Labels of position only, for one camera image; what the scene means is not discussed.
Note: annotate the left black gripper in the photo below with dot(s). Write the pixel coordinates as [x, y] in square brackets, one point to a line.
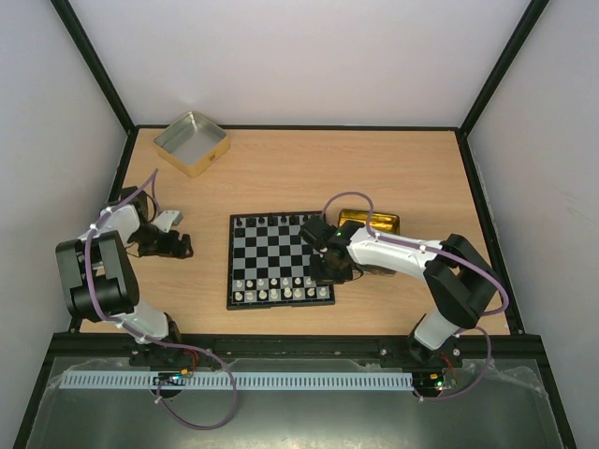
[168, 249]

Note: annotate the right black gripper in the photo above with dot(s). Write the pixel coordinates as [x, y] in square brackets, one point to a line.
[330, 272]

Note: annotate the black magnetic chess board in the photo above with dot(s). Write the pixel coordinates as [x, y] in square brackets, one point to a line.
[266, 252]

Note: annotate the gold tin lid tray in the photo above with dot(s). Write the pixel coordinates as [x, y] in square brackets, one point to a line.
[386, 222]

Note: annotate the gold square tin box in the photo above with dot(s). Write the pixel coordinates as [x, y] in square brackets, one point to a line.
[192, 143]

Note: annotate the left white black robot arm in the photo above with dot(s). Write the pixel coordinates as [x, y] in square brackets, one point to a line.
[99, 283]

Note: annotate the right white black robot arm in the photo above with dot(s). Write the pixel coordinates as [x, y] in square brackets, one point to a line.
[462, 284]

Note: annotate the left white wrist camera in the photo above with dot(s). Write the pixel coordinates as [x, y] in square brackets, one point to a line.
[166, 219]

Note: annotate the grey slotted cable duct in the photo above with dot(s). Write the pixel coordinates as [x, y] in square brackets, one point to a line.
[245, 381]

